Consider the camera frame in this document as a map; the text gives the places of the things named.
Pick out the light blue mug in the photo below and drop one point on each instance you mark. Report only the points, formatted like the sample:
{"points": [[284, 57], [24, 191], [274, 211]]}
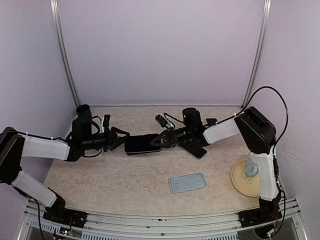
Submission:
{"points": [[251, 169]]}

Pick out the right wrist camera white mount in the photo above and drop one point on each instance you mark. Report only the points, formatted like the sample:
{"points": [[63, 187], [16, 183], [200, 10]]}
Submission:
{"points": [[165, 122]]}

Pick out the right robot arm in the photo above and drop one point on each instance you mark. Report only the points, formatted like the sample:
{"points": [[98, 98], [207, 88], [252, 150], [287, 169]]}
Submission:
{"points": [[259, 135]]}

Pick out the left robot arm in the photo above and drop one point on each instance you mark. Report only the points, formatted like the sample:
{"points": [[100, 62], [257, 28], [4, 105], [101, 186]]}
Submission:
{"points": [[20, 151]]}

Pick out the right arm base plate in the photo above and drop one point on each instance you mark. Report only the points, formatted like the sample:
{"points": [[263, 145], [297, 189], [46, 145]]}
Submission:
{"points": [[255, 216]]}

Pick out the left aluminium frame post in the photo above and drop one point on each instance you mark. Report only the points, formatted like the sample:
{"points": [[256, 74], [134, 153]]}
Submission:
{"points": [[63, 52]]}

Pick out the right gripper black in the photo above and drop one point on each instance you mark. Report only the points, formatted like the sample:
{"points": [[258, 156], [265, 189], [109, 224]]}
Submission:
{"points": [[166, 138]]}

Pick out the light blue phone case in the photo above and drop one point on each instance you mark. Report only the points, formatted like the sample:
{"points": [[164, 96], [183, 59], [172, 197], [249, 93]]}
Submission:
{"points": [[186, 183]]}

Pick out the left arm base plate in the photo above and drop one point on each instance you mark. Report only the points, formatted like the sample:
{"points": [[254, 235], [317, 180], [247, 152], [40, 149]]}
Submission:
{"points": [[69, 217]]}

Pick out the right aluminium frame post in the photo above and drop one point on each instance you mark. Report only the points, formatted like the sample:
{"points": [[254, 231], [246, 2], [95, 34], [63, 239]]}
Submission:
{"points": [[259, 51]]}

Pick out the black cylindrical cup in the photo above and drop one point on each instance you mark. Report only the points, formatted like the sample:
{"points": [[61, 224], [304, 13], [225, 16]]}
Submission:
{"points": [[84, 111]]}

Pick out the beige plate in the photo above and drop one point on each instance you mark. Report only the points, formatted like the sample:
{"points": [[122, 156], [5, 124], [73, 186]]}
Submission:
{"points": [[248, 186]]}

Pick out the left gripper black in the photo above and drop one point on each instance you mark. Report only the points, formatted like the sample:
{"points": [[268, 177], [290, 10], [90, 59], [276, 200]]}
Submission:
{"points": [[112, 135]]}

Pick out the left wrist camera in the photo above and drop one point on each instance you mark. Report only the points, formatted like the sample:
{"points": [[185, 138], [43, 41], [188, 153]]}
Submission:
{"points": [[105, 123]]}

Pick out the aluminium frame post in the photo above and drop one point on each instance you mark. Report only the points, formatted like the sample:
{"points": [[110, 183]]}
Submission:
{"points": [[63, 52], [259, 51]]}

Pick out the front aluminium rail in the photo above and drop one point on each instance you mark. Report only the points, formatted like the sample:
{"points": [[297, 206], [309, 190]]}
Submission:
{"points": [[107, 226]]}

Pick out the black phone case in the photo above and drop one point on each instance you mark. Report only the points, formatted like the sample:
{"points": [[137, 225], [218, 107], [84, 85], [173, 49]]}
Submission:
{"points": [[142, 151]]}

